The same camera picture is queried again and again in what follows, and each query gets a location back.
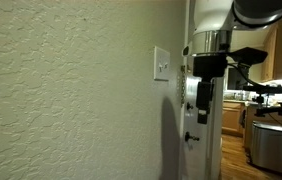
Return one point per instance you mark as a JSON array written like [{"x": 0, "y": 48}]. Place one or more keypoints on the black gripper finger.
[{"x": 202, "y": 116}]

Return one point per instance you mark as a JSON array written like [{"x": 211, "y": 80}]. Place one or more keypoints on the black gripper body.
[{"x": 207, "y": 68}]

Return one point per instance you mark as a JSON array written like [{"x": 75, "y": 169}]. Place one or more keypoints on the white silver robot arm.
[{"x": 215, "y": 20}]

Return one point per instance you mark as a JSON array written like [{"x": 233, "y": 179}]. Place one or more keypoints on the dark deadbolt knob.
[{"x": 189, "y": 106}]

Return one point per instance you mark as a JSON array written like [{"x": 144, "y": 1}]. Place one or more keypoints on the white door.
[{"x": 200, "y": 160}]

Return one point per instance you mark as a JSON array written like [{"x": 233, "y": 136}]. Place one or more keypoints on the kitchen window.
[{"x": 236, "y": 77}]

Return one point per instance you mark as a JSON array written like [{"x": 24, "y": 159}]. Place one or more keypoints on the wooden lower kitchen cabinet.
[{"x": 230, "y": 120}]

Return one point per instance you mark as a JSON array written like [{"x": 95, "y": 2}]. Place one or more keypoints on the stainless steel trash can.
[{"x": 266, "y": 146}]

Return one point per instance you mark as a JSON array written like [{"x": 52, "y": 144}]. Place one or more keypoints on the dark door handle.
[{"x": 188, "y": 137}]

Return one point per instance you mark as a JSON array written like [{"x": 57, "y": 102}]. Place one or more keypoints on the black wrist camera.
[{"x": 248, "y": 56}]

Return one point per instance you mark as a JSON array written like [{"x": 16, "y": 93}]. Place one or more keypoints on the white double light switch plate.
[{"x": 161, "y": 64}]

